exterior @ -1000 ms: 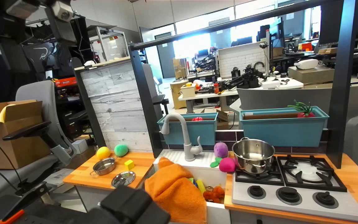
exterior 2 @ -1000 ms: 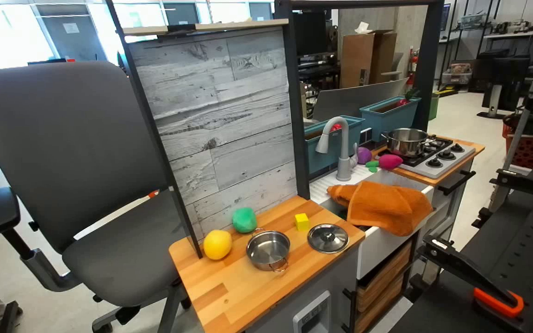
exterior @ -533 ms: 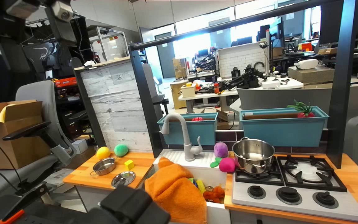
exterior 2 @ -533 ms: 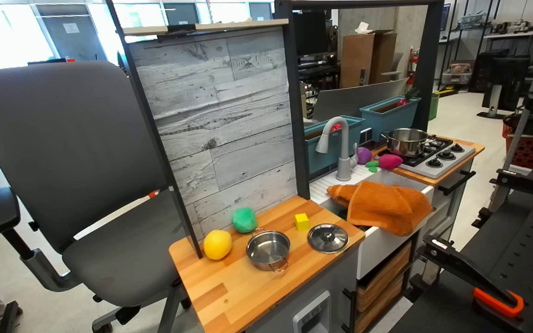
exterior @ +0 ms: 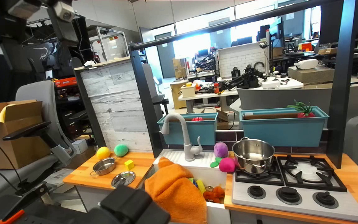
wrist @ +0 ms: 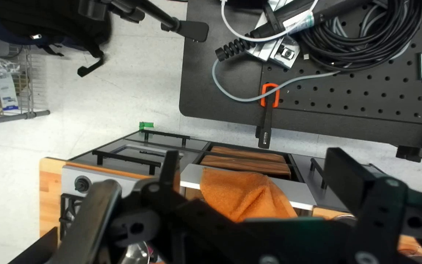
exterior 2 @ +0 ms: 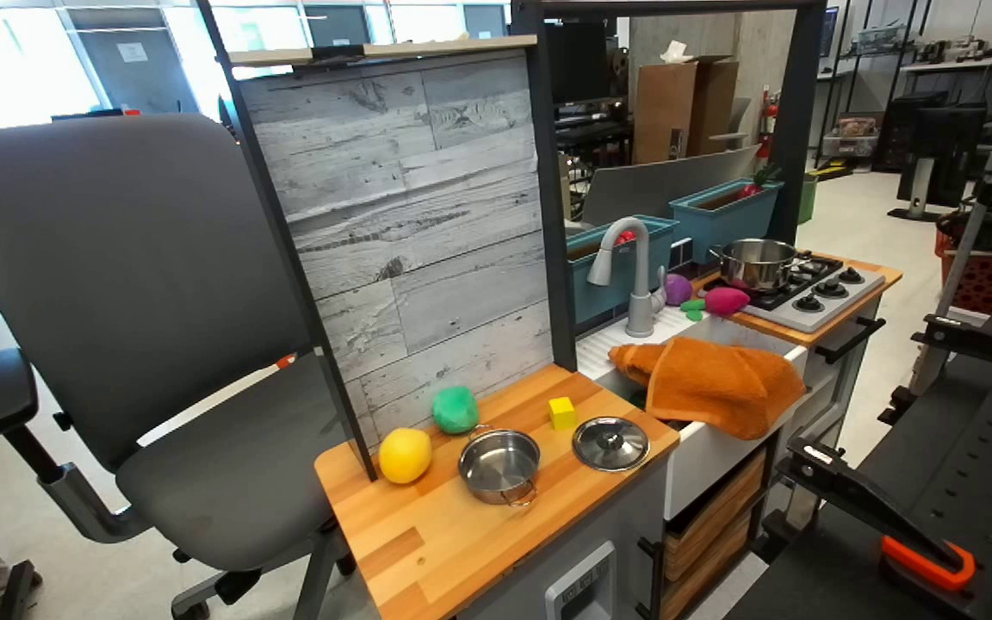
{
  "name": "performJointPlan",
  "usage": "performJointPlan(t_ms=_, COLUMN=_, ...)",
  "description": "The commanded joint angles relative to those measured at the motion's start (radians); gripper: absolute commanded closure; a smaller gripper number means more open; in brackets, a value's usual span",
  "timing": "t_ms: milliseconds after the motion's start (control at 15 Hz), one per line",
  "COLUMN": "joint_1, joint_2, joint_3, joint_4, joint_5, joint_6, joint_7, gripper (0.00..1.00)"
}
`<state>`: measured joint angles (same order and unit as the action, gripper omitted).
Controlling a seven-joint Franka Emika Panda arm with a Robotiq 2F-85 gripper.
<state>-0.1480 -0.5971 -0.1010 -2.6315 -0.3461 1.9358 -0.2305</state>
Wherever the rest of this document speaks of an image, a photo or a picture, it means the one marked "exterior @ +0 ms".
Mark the white tile board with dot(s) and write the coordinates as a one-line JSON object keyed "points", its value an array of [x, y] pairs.
{"points": [[241, 59]]}

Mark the black stove knob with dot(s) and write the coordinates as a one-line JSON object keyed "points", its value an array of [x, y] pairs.
{"points": [[256, 191], [325, 199], [289, 195]]}

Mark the white desk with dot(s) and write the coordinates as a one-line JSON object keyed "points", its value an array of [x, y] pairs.
{"points": [[204, 95]]}

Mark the grey wood panel partition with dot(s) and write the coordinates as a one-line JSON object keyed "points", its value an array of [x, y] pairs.
{"points": [[117, 105]]}

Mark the white toy sink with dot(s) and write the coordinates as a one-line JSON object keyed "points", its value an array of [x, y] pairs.
{"points": [[204, 174]]}

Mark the red toy radish green leaves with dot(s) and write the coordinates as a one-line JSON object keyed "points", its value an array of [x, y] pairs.
{"points": [[305, 112]]}

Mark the yellow block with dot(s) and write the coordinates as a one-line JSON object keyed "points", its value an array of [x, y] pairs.
{"points": [[129, 165]]}

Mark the small beige box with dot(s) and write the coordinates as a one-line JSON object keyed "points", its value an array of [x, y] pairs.
{"points": [[187, 90]]}

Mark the black toy burner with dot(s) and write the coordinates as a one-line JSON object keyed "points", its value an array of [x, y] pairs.
{"points": [[272, 177], [309, 171]]}

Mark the white headset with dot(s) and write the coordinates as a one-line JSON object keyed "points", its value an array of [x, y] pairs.
{"points": [[306, 64]]}

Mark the wooden cabinet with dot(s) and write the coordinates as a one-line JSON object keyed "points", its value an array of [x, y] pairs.
{"points": [[176, 96]]}

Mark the red toy vegetable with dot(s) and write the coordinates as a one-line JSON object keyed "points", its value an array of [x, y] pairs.
{"points": [[197, 118]]}

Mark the toy kitchen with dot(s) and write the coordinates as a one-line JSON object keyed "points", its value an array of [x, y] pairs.
{"points": [[342, 93]]}

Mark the yellow plush ball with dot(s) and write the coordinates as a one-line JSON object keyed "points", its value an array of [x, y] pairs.
{"points": [[103, 153]]}

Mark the large teal planter box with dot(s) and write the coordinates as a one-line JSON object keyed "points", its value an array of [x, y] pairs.
{"points": [[284, 132]]}

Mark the black clamp orange tip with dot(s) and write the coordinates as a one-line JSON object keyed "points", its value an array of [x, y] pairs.
{"points": [[17, 210]]}

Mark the black blurred mount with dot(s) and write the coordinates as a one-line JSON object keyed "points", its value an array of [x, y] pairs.
{"points": [[126, 207]]}

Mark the grey tap lever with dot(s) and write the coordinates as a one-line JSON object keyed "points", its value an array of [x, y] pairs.
{"points": [[199, 144]]}

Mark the small white box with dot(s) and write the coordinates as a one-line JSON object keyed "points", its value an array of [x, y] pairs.
{"points": [[80, 146]]}

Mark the orange box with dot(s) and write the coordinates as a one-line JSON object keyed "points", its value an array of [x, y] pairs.
{"points": [[65, 82]]}

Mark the small teal planter box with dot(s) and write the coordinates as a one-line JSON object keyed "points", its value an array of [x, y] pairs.
{"points": [[194, 132]]}

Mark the green felt leaf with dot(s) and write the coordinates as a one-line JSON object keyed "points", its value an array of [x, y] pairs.
{"points": [[214, 163]]}

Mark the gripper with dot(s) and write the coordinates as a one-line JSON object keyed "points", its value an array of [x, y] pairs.
{"points": [[64, 28]]}

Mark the purple plush ball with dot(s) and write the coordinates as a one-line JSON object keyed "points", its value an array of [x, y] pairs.
{"points": [[221, 150]]}

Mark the steel pot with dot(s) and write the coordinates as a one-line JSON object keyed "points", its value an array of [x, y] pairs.
{"points": [[253, 160]]}

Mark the orange plush toy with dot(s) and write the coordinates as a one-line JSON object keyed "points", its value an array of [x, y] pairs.
{"points": [[214, 193]]}

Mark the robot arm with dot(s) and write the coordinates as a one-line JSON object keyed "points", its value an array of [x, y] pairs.
{"points": [[23, 7]]}

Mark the grey office chair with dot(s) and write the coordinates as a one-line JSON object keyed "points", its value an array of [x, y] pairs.
{"points": [[42, 96]]}

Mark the grey door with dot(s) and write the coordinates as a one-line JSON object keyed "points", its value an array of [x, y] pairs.
{"points": [[166, 56]]}

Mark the green plush ball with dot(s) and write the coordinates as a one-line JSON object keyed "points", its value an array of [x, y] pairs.
{"points": [[121, 150]]}

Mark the pink plush ball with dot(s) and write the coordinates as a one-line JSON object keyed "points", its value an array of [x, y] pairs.
{"points": [[227, 165]]}

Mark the orange towel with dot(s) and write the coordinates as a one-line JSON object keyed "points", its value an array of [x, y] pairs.
{"points": [[174, 193]]}

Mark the glass cabinet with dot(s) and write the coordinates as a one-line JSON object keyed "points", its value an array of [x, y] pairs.
{"points": [[110, 45]]}

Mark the small steel pan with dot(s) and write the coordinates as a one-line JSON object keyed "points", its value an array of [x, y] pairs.
{"points": [[104, 166]]}

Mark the black robot on desk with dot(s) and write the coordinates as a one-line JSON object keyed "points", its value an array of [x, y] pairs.
{"points": [[247, 77]]}

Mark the flat cardboard box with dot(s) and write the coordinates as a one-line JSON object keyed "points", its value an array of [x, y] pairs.
{"points": [[311, 74]]}

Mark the grey toy tap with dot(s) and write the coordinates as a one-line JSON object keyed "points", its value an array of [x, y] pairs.
{"points": [[185, 137]]}

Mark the small steel lid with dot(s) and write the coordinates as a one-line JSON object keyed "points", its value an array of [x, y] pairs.
{"points": [[123, 179]]}

